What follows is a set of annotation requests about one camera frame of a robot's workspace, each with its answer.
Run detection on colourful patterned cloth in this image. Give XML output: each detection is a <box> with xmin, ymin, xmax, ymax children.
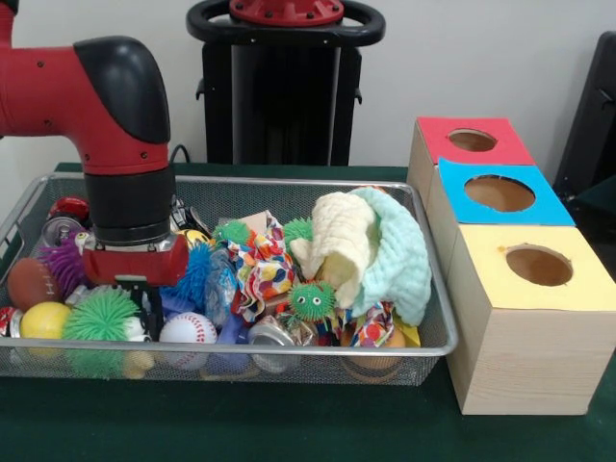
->
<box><xmin>224</xmin><ymin>210</ymin><xmax>296</xmax><ymax>324</ymax></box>

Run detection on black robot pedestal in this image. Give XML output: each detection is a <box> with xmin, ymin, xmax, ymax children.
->
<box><xmin>186</xmin><ymin>0</ymin><xmax>387</xmax><ymax>167</ymax></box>

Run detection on dark green table cloth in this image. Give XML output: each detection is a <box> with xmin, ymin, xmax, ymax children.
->
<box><xmin>0</xmin><ymin>162</ymin><xmax>616</xmax><ymax>462</ymax></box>
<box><xmin>575</xmin><ymin>175</ymin><xmax>616</xmax><ymax>208</ymax></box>

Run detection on green spiky googly-eyed ball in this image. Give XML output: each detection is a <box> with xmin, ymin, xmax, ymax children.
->
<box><xmin>62</xmin><ymin>287</ymin><xmax>146</xmax><ymax>379</ymax></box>

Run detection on wooden box with three holes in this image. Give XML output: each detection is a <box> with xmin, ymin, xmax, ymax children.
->
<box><xmin>406</xmin><ymin>115</ymin><xmax>616</xmax><ymax>416</ymax></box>

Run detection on brown toy football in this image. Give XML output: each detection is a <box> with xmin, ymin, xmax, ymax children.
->
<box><xmin>6</xmin><ymin>257</ymin><xmax>63</xmax><ymax>313</ymax></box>

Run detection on mint waffle cloth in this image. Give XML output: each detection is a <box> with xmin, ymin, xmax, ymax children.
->
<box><xmin>348</xmin><ymin>187</ymin><xmax>433</xmax><ymax>325</ymax></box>

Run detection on cream waffle cloth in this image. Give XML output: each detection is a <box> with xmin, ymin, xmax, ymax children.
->
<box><xmin>290</xmin><ymin>192</ymin><xmax>382</xmax><ymax>310</ymax></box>

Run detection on spiky multicolour caterpillar toy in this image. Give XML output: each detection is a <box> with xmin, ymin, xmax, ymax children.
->
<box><xmin>287</xmin><ymin>281</ymin><xmax>336</xmax><ymax>322</ymax></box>

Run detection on blue spiky ball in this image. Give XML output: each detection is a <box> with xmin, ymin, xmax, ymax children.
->
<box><xmin>160</xmin><ymin>242</ymin><xmax>217</xmax><ymax>310</ymax></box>

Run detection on purple spiky googly-eyed toy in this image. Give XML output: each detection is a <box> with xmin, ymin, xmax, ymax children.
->
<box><xmin>40</xmin><ymin>230</ymin><xmax>97</xmax><ymax>298</ymax></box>

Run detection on shallow wire mesh bin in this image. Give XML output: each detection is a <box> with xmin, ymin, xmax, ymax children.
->
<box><xmin>0</xmin><ymin>171</ymin><xmax>461</xmax><ymax>386</ymax></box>

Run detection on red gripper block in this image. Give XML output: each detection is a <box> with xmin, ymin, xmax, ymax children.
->
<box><xmin>82</xmin><ymin>234</ymin><xmax>191</xmax><ymax>339</ymax></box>

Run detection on yellow ball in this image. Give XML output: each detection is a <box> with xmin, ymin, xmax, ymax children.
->
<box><xmin>19</xmin><ymin>301</ymin><xmax>73</xmax><ymax>341</ymax></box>

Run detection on white baseball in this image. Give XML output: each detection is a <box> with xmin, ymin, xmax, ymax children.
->
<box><xmin>159</xmin><ymin>312</ymin><xmax>219</xmax><ymax>371</ymax></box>

